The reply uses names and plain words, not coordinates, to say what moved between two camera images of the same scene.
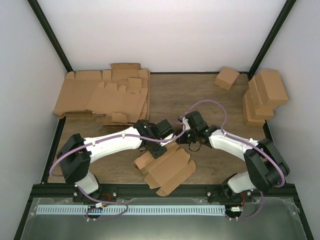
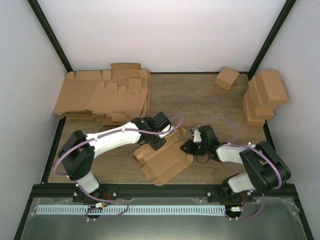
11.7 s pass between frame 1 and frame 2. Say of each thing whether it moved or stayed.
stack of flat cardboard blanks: stayed
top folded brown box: stayed
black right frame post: stayed
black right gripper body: moved
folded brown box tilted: stayed
